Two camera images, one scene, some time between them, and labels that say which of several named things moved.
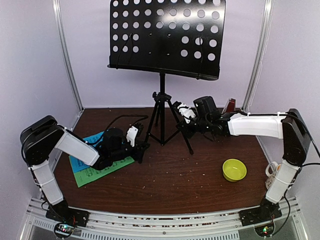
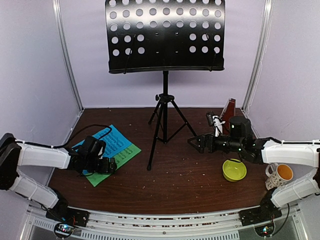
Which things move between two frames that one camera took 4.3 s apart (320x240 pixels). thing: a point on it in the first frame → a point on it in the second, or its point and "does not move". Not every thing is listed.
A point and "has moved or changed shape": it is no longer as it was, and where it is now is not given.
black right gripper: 188,133 → 203,143
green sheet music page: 87,175 has moved or changed shape
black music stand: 183,37 has moved or changed shape
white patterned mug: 271,170 does not move
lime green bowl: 234,170 does not move
